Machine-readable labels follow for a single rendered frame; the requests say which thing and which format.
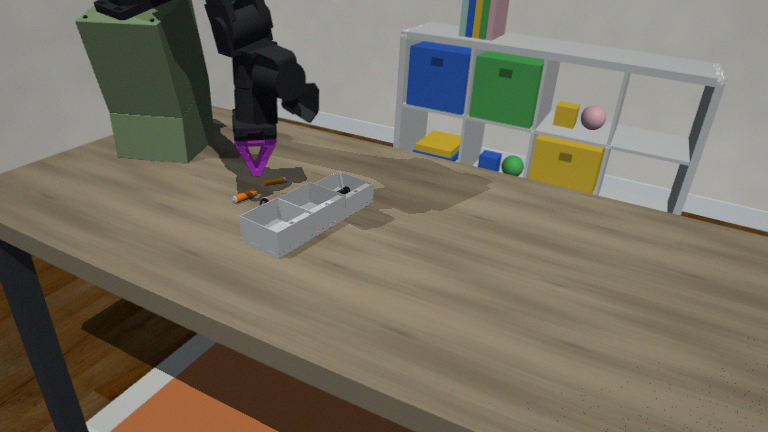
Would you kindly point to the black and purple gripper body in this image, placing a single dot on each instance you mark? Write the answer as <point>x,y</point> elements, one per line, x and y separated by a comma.
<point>244,119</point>

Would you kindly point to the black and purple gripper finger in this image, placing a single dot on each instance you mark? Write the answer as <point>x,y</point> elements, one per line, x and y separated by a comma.
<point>261,152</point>
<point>268,143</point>

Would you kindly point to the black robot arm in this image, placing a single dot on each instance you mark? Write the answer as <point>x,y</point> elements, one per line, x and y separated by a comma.
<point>244,28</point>

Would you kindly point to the orange battery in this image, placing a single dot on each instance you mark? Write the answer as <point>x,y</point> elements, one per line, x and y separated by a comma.
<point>274,181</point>
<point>244,195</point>

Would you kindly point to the grey three-compartment bin rack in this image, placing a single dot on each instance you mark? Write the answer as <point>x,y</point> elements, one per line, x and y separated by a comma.
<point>270,235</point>

